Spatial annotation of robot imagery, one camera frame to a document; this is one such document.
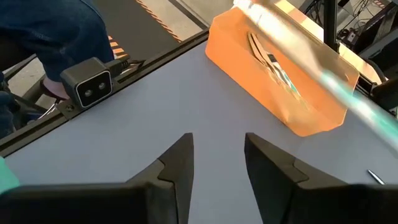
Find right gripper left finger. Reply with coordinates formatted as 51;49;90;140
0;133;195;224

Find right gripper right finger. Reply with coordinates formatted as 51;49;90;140
244;133;398;224

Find orange plastic bin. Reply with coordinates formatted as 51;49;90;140
205;6;361;138

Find teal plastic bin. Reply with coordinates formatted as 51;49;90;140
0;156;20;194

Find black gantry strut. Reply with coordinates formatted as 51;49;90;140
323;0;340;53

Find person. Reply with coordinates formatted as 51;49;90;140
0;0;115;139

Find black table-level camera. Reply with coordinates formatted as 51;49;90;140
60;57;113;110

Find black camera cable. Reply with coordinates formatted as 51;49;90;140
105;57;147;78

